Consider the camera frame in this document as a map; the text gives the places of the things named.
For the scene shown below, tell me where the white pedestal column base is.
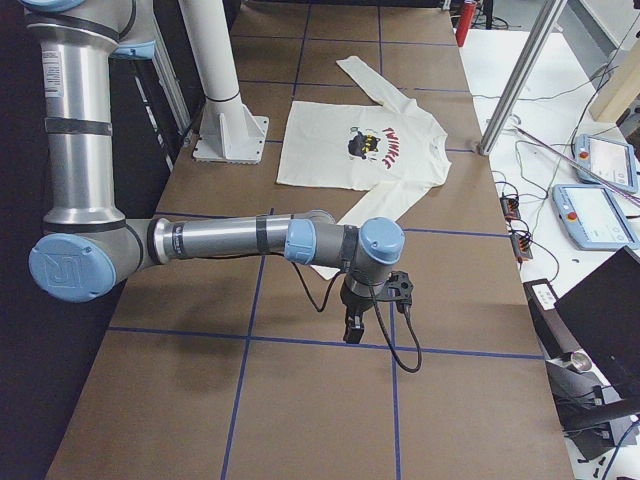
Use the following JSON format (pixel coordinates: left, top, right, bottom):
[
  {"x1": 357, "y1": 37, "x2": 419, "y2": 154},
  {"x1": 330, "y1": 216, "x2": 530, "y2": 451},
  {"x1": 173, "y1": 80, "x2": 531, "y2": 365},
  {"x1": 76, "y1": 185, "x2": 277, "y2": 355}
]
[{"x1": 179, "y1": 0, "x2": 269, "y2": 164}]

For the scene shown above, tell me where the aluminium frame post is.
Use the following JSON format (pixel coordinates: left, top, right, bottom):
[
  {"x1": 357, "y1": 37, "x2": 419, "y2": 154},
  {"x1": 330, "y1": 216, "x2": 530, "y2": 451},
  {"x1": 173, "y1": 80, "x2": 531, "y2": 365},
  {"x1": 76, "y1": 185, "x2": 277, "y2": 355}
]
[{"x1": 478, "y1": 0, "x2": 567, "y2": 156}]

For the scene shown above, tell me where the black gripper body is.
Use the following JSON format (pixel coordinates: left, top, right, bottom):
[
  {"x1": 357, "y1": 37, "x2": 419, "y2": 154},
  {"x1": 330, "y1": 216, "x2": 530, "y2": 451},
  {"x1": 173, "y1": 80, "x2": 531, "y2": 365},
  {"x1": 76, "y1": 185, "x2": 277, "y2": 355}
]
[{"x1": 340, "y1": 283, "x2": 373, "y2": 327}]

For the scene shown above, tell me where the black box with white label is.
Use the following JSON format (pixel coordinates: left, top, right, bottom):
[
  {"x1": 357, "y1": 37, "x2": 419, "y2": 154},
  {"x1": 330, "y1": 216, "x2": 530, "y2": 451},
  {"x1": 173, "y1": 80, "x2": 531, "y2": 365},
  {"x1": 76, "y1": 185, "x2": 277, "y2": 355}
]
[{"x1": 523, "y1": 279, "x2": 580, "y2": 359}]

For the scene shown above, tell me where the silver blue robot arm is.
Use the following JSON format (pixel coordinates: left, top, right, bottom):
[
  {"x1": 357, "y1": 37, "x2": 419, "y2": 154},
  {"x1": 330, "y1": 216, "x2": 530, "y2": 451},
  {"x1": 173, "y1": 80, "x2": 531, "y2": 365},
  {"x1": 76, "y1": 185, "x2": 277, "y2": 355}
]
[{"x1": 24, "y1": 1, "x2": 412, "y2": 344}]

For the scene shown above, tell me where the red fire extinguisher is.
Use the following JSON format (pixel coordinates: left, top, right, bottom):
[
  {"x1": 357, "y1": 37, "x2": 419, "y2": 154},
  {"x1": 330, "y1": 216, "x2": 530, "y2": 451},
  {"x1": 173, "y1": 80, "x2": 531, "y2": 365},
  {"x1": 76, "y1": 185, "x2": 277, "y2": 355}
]
[{"x1": 455, "y1": 0, "x2": 477, "y2": 47}]

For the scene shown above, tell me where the orange black connector box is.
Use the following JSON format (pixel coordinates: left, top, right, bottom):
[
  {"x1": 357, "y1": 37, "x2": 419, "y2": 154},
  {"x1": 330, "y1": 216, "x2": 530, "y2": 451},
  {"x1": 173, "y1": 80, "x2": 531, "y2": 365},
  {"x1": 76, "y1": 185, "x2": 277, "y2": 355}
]
[
  {"x1": 510, "y1": 231, "x2": 533, "y2": 263},
  {"x1": 499, "y1": 195, "x2": 521, "y2": 221}
]

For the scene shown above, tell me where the near orange black connector box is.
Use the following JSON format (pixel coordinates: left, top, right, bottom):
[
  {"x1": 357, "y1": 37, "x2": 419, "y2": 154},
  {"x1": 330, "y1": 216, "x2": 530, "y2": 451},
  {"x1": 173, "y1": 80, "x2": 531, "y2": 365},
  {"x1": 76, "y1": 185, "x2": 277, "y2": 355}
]
[{"x1": 510, "y1": 231, "x2": 533, "y2": 263}]

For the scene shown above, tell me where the far orange black connector box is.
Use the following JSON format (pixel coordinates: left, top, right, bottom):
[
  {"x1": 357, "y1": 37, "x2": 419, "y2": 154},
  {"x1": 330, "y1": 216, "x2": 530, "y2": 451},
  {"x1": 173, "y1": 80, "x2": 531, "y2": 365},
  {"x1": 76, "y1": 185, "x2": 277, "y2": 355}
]
[{"x1": 499, "y1": 195, "x2": 521, "y2": 221}]

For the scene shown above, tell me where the black monitor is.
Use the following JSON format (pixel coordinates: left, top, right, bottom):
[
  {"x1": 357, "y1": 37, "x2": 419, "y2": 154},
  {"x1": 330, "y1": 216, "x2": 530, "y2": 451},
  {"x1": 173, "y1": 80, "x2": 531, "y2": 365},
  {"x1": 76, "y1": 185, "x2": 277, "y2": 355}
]
[{"x1": 556, "y1": 247, "x2": 639, "y2": 398}]

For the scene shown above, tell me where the teach pendant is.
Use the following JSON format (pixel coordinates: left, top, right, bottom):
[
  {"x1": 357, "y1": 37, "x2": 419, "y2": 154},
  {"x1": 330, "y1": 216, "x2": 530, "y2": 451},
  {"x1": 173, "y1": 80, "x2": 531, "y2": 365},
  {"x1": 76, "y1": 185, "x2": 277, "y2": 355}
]
[
  {"x1": 552, "y1": 184, "x2": 639, "y2": 251},
  {"x1": 573, "y1": 134, "x2": 639, "y2": 194}
]

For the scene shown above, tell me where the cream long sleeve cat shirt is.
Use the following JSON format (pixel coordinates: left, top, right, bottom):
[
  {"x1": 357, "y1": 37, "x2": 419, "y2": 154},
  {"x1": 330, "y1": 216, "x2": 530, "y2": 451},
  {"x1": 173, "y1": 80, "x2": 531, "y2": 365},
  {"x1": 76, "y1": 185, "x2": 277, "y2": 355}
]
[{"x1": 276, "y1": 55, "x2": 453, "y2": 281}]

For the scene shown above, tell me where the small metal cup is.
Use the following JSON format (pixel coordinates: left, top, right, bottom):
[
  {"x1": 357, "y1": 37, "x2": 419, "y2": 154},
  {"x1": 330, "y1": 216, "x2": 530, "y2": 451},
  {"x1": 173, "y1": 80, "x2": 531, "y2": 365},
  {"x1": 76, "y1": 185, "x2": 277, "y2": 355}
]
[{"x1": 567, "y1": 351, "x2": 593, "y2": 374}]

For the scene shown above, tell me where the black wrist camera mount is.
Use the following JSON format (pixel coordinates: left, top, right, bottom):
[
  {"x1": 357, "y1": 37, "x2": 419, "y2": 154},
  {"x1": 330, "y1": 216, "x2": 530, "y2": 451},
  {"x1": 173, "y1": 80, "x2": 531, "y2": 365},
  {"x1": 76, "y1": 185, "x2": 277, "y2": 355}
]
[{"x1": 376, "y1": 271, "x2": 413, "y2": 313}]

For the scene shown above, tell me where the far teach pendant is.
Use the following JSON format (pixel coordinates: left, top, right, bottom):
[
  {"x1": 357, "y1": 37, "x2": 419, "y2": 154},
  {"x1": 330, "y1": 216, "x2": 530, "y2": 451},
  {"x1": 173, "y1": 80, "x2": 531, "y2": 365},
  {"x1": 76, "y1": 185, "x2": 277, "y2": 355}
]
[{"x1": 573, "y1": 134, "x2": 639, "y2": 194}]

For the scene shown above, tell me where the wooden board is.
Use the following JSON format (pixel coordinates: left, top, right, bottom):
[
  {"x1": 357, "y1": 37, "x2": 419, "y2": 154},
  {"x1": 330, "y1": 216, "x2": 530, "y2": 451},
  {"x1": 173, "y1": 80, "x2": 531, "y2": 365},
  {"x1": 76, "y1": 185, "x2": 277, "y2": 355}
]
[{"x1": 590, "y1": 40, "x2": 640, "y2": 123}]

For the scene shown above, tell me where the black camera cable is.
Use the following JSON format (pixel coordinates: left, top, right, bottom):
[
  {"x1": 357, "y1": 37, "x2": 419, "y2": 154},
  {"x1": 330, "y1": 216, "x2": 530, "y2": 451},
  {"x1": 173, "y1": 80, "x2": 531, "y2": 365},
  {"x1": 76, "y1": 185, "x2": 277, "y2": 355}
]
[{"x1": 290, "y1": 259, "x2": 423, "y2": 373}]

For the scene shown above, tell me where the near teach pendant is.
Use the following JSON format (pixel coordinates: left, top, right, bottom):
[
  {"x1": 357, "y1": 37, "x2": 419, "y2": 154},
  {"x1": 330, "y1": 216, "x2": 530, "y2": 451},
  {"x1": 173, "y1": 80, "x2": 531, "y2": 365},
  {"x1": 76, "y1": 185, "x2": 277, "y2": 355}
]
[{"x1": 552, "y1": 184, "x2": 639, "y2": 251}]

